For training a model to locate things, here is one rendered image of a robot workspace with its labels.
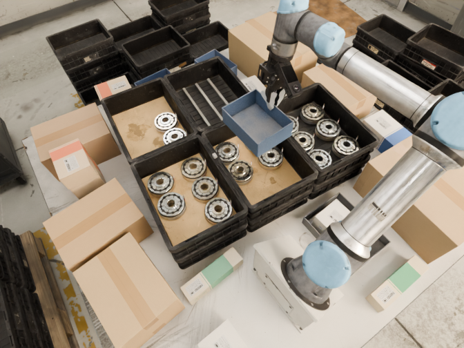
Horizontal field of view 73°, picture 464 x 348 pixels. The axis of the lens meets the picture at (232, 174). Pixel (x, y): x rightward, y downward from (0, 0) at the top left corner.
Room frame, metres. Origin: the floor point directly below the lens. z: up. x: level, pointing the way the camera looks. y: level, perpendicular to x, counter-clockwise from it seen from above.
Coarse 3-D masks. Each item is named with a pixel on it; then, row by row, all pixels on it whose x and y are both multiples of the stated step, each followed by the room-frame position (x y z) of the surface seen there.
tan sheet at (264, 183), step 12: (240, 144) 0.84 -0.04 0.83; (240, 156) 0.77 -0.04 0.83; (252, 156) 0.77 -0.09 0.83; (288, 168) 0.70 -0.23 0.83; (252, 180) 0.65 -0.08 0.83; (264, 180) 0.65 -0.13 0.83; (276, 180) 0.65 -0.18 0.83; (288, 180) 0.64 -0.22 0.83; (252, 192) 0.60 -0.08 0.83; (264, 192) 0.60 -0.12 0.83; (276, 192) 0.59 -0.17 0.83; (252, 204) 0.54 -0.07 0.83
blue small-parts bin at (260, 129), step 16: (256, 96) 0.84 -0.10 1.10; (224, 112) 0.75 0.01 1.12; (240, 112) 0.80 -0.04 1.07; (256, 112) 0.80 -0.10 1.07; (272, 112) 0.76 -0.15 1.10; (240, 128) 0.67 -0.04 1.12; (256, 128) 0.72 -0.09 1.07; (272, 128) 0.71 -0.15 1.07; (288, 128) 0.67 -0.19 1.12; (256, 144) 0.60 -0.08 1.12; (272, 144) 0.63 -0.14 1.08
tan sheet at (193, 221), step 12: (192, 156) 0.79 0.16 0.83; (168, 168) 0.73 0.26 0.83; (180, 168) 0.73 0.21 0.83; (192, 168) 0.72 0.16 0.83; (144, 180) 0.68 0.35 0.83; (180, 180) 0.67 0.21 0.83; (180, 192) 0.61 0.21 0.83; (156, 204) 0.56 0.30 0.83; (192, 204) 0.56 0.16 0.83; (204, 204) 0.55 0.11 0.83; (192, 216) 0.51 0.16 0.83; (204, 216) 0.51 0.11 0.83; (168, 228) 0.46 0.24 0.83; (180, 228) 0.46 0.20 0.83; (192, 228) 0.46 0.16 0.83; (204, 228) 0.46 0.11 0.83; (180, 240) 0.41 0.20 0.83
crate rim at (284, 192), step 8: (216, 128) 0.85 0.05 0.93; (208, 144) 0.77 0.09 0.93; (304, 160) 0.67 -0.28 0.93; (224, 168) 0.65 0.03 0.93; (312, 168) 0.63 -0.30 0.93; (232, 176) 0.61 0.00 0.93; (312, 176) 0.60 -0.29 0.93; (296, 184) 0.56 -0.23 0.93; (304, 184) 0.58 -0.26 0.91; (240, 192) 0.54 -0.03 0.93; (280, 192) 0.54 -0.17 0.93; (288, 192) 0.54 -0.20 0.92; (248, 200) 0.51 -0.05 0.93; (272, 200) 0.51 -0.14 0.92; (248, 208) 0.49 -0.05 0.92; (256, 208) 0.48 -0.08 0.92
